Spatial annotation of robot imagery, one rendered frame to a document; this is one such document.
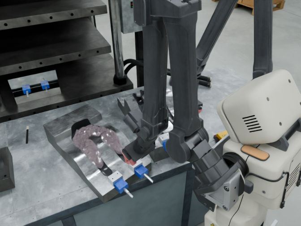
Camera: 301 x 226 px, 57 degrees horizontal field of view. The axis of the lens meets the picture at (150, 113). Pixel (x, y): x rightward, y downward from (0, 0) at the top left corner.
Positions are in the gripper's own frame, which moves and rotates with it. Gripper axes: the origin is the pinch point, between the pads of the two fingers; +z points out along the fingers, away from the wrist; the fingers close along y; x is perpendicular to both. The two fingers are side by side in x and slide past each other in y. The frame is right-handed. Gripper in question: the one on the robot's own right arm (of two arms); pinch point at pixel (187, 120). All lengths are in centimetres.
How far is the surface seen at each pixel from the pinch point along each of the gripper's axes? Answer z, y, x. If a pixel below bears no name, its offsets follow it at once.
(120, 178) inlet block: 15.7, 35.4, 8.1
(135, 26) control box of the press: -26, -7, -82
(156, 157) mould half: 16.3, 14.8, 0.2
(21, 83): 3, 66, -78
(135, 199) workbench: 40.6, 24.2, -1.3
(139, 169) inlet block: 14.8, 26.7, 6.7
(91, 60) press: 4, 14, -116
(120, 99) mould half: 6.9, 15.9, -45.6
